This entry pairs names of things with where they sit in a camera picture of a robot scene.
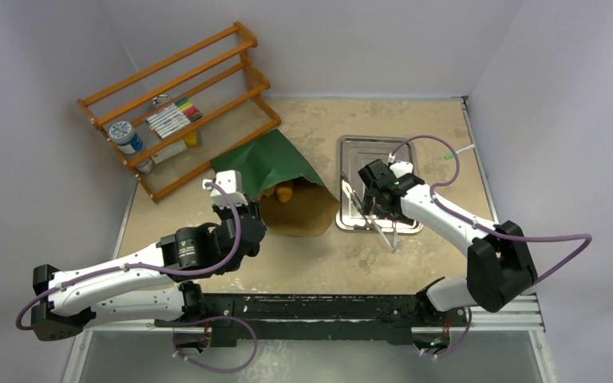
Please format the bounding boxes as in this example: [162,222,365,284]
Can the silver metal tray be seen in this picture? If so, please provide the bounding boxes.
[335,135,423,235]

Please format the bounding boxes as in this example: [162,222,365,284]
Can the yellow small bottle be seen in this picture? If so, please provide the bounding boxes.
[183,131,199,148]

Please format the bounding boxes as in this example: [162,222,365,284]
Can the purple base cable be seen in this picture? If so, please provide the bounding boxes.
[418,306,473,361]
[171,314,260,374]

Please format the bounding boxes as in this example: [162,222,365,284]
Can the orange fake bread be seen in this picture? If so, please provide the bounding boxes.
[275,180,294,203]

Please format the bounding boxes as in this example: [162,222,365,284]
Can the green white marker pen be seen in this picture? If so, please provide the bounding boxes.
[444,144,475,160]

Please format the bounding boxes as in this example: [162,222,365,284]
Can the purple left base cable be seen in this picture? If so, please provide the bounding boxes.
[171,314,260,374]

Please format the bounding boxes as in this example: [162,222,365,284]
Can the blue white jar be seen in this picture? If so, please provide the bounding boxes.
[108,121,143,155]

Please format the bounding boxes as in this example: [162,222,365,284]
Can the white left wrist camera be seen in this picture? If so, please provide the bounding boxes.
[202,170,249,208]

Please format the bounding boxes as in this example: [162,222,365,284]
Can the green brown paper bag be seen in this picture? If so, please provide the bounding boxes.
[211,129,340,237]

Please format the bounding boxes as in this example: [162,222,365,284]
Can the white small box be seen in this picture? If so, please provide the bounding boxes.
[151,140,188,164]

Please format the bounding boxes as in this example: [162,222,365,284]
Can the pack of coloured markers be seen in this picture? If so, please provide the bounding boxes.
[144,97,203,139]

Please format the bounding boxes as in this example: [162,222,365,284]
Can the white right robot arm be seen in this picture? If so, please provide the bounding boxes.
[358,160,538,325]

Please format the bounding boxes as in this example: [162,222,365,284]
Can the silver metal tongs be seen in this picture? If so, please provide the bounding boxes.
[336,172,398,253]

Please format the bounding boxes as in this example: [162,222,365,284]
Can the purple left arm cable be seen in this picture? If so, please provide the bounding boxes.
[15,182,243,332]

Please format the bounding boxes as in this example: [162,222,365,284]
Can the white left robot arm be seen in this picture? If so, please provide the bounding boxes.
[30,202,266,342]

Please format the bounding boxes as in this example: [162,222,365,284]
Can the small grey jar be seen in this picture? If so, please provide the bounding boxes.
[135,157,155,174]

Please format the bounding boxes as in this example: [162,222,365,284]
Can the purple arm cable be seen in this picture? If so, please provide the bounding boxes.
[15,182,243,332]
[388,135,593,289]

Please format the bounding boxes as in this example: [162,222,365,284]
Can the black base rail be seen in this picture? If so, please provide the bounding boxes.
[155,293,467,349]

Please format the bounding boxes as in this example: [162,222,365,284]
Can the orange wooden shelf rack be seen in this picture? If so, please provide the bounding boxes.
[77,22,281,203]

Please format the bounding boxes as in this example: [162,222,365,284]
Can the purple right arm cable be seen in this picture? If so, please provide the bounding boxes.
[388,135,593,289]

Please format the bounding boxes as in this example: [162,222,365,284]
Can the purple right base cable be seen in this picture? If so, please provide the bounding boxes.
[418,306,473,361]

